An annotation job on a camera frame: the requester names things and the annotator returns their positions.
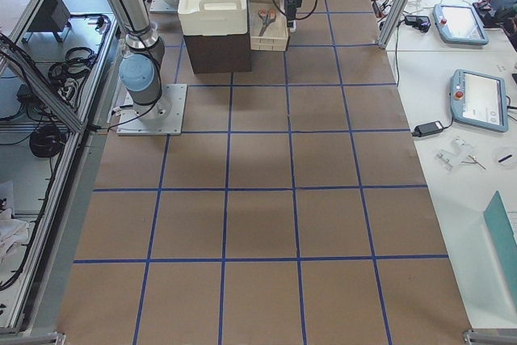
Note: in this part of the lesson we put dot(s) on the upper teach pendant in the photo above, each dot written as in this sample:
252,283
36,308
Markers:
459,25

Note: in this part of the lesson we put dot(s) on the dark brown wooden cabinet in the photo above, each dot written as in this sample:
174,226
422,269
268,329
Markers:
219,54

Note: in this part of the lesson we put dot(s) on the teach pendant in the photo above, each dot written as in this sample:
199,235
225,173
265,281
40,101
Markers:
459,25
478,100

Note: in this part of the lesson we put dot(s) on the clear plastic parts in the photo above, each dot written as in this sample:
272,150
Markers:
463,154

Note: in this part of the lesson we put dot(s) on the white cloth on floor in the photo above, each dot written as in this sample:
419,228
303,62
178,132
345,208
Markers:
14,233

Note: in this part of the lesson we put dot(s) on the orange handled scissors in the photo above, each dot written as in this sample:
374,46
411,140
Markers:
267,17

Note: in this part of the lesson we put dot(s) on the light wooden drawer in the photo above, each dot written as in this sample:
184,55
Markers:
276,36

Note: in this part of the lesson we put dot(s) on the teal notebook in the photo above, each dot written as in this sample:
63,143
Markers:
502,235

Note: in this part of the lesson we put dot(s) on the aluminium frame rail left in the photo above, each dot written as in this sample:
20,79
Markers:
47,92

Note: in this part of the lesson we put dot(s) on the lower teach pendant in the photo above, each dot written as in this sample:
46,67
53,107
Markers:
478,100

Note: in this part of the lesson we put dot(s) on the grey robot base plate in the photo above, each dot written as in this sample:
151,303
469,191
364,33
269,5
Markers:
166,117

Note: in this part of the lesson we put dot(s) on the black power adapter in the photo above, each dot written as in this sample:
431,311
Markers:
428,129

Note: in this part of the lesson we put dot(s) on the white plastic bin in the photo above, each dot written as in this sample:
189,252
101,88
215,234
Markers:
213,17

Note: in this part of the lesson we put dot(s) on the small black power brick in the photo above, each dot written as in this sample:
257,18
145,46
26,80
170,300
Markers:
419,22

